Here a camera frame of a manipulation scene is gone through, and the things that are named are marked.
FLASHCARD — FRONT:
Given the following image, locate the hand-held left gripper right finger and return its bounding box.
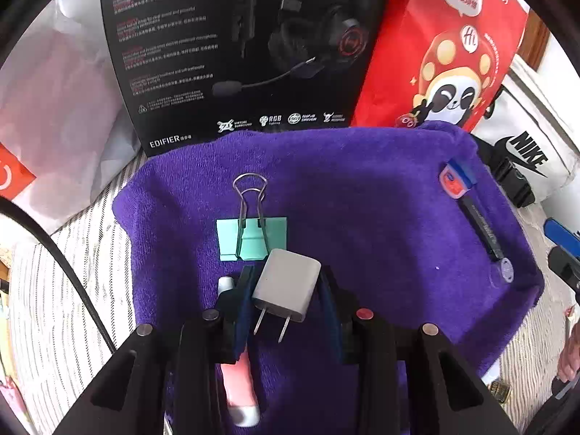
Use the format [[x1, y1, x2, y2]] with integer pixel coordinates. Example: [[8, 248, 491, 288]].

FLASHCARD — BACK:
[[317, 264, 519, 435]]

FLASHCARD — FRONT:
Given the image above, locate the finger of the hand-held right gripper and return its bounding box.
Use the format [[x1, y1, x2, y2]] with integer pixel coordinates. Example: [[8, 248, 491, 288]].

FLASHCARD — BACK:
[[544, 217, 580, 259], [546, 245, 580, 293]]

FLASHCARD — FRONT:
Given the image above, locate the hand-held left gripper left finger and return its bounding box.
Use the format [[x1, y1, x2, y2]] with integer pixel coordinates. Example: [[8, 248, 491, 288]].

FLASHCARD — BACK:
[[54, 265, 257, 435]]

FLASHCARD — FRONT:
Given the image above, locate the white charger plug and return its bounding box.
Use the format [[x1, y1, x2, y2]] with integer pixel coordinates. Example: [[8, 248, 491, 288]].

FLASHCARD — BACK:
[[251, 248, 322, 344]]

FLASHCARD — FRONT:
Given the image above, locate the green binder clip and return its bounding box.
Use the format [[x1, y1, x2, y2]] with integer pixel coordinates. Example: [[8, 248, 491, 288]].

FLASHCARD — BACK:
[[215, 172, 289, 264]]

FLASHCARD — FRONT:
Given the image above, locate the long black tube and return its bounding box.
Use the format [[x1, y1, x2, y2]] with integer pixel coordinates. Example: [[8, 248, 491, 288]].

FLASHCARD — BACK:
[[457, 192, 506, 264]]

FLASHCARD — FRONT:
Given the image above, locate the pink and white tube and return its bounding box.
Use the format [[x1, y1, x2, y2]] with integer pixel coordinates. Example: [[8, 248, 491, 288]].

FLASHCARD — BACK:
[[216, 275, 261, 427]]

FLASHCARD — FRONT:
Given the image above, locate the person's right hand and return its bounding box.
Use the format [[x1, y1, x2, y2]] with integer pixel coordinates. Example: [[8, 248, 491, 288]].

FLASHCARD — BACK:
[[556, 337, 580, 384]]

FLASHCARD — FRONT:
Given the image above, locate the purple towel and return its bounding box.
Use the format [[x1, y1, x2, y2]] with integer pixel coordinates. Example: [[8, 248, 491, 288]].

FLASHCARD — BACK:
[[111, 120, 544, 435]]

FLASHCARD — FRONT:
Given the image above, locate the white waist bag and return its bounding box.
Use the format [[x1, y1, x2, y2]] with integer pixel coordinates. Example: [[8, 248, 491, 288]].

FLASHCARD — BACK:
[[469, 54, 580, 209]]

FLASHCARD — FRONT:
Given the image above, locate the red paper bag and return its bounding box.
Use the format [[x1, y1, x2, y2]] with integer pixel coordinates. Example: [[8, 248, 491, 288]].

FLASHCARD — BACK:
[[351, 0, 531, 134]]

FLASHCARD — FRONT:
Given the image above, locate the black headset box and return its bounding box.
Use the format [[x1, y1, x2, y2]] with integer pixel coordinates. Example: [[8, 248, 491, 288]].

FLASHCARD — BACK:
[[99, 0, 395, 157]]

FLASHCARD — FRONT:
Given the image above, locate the white plastic shopping bag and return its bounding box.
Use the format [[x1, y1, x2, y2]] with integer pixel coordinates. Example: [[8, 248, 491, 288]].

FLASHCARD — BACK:
[[0, 0, 143, 236]]

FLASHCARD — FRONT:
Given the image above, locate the black cable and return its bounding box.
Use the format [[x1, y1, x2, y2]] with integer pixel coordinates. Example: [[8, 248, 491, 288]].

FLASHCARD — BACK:
[[0, 197, 116, 354]]

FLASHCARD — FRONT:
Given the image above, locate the wooden door frame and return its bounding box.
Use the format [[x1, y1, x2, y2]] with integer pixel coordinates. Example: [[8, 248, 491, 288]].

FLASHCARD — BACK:
[[517, 18, 551, 73]]

